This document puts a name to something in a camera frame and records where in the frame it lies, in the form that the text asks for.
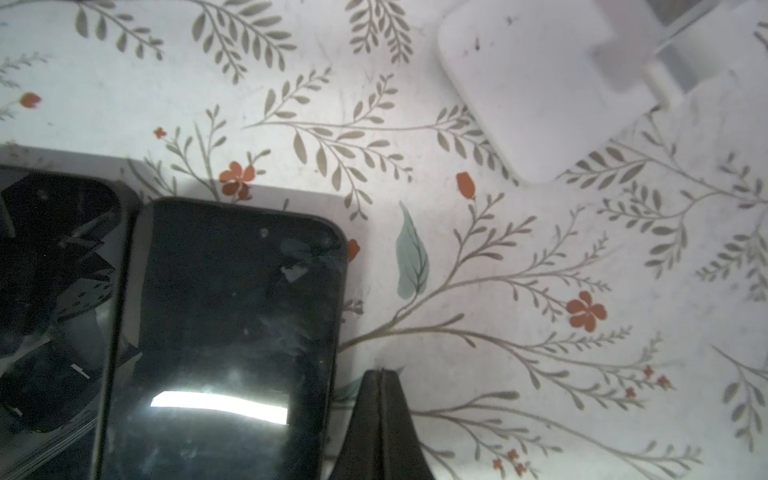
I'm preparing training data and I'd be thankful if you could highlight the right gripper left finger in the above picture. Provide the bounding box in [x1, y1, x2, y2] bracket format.
[329, 370, 384, 480]

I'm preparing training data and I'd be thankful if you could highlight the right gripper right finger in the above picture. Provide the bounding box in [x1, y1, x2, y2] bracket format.
[379, 370, 434, 480]

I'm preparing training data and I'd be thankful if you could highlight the black phone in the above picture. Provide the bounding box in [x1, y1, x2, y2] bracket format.
[92, 198, 348, 479]
[1, 167, 141, 479]

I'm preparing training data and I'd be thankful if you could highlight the white folding phone stand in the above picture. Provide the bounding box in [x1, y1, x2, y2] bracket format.
[436, 0, 759, 184]

